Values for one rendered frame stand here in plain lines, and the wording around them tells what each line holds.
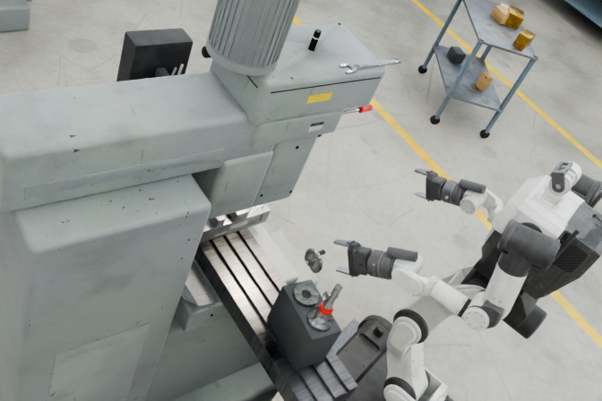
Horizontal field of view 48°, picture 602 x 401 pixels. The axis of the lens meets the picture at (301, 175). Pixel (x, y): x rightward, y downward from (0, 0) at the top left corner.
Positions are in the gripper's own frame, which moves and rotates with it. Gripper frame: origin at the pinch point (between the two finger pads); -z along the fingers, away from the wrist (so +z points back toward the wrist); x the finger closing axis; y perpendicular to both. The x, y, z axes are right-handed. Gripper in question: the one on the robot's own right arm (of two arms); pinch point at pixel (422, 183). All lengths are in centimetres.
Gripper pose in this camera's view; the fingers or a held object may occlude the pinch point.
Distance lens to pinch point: 269.7
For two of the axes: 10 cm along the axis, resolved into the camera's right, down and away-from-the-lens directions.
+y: -6.6, 4.1, -6.4
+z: 7.5, 2.5, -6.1
